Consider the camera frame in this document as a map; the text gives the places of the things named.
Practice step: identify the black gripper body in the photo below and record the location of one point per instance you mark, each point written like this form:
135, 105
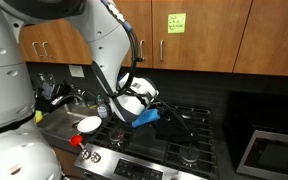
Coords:
162, 116

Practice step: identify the black towel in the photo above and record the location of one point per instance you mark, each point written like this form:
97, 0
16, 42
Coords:
177, 131

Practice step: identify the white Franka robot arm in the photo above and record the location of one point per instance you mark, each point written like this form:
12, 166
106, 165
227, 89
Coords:
4, 83

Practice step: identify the stainless steel gas stove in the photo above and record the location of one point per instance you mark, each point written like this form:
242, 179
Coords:
134, 166

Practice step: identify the clear dish soap bottle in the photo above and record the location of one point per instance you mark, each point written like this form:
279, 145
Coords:
102, 108

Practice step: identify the silver stove knob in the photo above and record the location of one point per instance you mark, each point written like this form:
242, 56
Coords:
86, 154
95, 157

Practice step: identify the yellow sticky note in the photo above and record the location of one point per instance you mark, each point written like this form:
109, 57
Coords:
177, 23

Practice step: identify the chrome faucet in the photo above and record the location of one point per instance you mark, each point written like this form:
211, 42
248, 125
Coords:
69, 97

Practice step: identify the stainless steel sink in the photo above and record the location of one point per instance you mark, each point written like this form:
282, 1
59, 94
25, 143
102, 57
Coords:
64, 121

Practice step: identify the black microwave oven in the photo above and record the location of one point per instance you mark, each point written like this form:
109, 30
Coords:
267, 113

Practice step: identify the yellow sponge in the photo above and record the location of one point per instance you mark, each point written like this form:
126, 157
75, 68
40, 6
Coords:
38, 116

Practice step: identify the white wall outlet plate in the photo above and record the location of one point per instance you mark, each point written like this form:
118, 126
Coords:
76, 71

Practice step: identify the wooden wall cabinet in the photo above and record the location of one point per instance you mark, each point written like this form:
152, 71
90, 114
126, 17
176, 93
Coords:
217, 33

